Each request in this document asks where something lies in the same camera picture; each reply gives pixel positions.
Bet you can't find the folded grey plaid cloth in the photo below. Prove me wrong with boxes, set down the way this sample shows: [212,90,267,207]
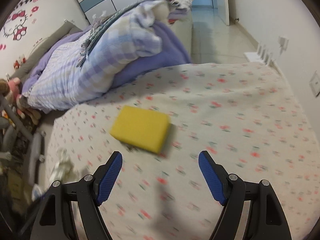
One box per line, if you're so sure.
[76,0,181,68]

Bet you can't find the purple plaid quilt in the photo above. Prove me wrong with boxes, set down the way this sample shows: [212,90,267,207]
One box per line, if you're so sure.
[20,0,170,111]

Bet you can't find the hello kitty wall sticker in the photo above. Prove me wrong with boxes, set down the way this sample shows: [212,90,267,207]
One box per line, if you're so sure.
[1,0,46,52]

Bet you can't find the pink plush toy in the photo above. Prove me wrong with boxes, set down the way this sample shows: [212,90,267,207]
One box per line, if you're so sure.
[0,76,42,126]

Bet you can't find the purple bed sheet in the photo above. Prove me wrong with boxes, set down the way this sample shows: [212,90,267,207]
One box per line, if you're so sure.
[23,21,191,112]

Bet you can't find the white wall socket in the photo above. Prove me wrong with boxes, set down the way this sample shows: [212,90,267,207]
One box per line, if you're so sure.
[309,72,320,97]

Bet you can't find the yellow green sponge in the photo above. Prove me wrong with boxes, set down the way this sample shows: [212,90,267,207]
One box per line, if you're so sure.
[110,106,170,154]

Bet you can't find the white paper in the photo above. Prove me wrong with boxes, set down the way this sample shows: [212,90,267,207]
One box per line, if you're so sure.
[49,147,78,184]

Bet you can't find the grey long bolster pillow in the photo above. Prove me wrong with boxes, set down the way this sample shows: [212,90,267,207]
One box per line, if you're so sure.
[10,21,82,81]

